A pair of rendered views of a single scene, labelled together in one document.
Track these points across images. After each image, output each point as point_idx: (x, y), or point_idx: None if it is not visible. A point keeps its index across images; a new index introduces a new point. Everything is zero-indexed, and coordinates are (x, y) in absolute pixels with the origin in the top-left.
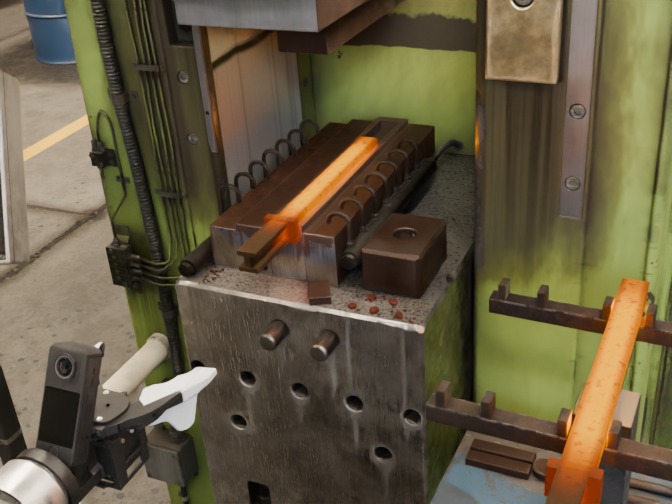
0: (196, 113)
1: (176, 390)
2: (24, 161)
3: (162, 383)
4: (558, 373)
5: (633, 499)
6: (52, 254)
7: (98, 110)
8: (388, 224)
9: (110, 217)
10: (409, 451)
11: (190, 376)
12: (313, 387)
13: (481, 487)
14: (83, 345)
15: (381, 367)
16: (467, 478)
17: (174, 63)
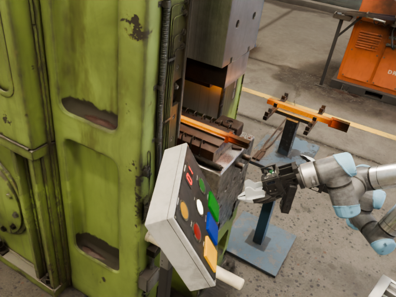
0: (174, 127)
1: (313, 159)
2: None
3: (311, 161)
4: None
5: (273, 142)
6: None
7: (147, 151)
8: (223, 122)
9: (141, 197)
10: (245, 172)
11: (307, 157)
12: (236, 175)
13: (267, 161)
14: (330, 154)
15: (247, 154)
16: (264, 162)
17: (172, 112)
